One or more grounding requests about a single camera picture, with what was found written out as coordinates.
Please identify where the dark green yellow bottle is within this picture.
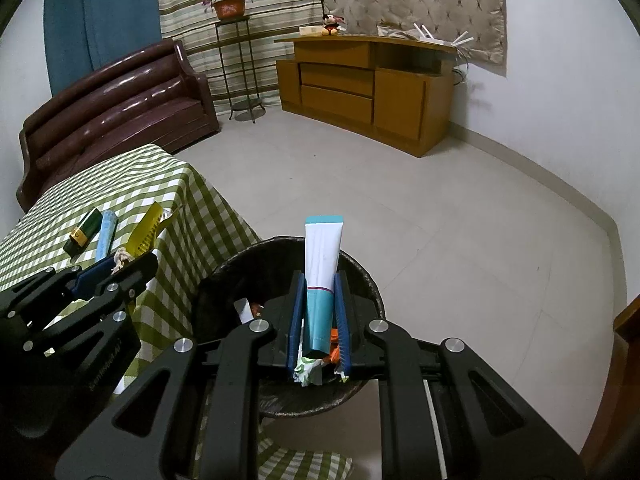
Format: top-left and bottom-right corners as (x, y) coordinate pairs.
(63, 208), (103, 258)

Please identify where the yellow snack wrapper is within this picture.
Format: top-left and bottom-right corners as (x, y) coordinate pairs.
(124, 203), (172, 258)

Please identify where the light blue sachet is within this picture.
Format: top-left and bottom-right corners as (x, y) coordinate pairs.
(96, 210), (118, 261)

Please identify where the green white snack wrapper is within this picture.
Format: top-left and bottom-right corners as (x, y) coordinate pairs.
(293, 341), (332, 387)

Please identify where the orange plastic bag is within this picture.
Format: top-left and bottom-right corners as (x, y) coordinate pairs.
(321, 328), (341, 364)

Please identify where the white teal tube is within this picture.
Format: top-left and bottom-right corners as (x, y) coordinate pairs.
(303, 216), (344, 359)

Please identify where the black round trash bin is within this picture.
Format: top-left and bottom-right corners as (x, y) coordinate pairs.
(190, 236), (385, 418)

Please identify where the green checkered tablecloth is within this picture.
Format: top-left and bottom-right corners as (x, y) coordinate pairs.
(1, 145), (352, 479)

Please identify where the brown wooden furniture edge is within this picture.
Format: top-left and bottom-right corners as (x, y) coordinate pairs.
(580, 297), (640, 479)

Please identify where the white wrapper in bin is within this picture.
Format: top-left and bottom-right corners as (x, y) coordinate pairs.
(233, 298), (254, 324)

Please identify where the dark brown leather sofa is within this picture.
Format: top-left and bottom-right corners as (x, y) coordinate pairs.
(16, 39), (220, 211)

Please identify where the blue curtain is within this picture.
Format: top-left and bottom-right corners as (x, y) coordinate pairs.
(43, 0), (162, 94)

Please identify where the black metal plant stand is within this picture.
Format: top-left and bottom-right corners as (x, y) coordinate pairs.
(214, 15), (266, 124)

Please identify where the potted plant in red pot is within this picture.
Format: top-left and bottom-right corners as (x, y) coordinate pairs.
(200, 0), (263, 22)

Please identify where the small box on cabinet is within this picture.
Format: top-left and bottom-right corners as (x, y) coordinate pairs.
(298, 25), (326, 37)

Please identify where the green striped curtain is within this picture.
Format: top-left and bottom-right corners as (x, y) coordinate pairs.
(158, 0), (322, 110)

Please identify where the mickey mouse plush toy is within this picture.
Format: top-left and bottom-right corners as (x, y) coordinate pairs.
(322, 14), (346, 36)

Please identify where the wooden tv cabinet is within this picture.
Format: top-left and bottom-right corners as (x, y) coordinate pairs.
(277, 35), (457, 157)

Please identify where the white wifi router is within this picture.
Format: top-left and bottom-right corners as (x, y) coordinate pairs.
(376, 23), (475, 48)

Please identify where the beige diamond pattern curtain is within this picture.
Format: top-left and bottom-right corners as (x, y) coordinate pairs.
(319, 0), (508, 66)

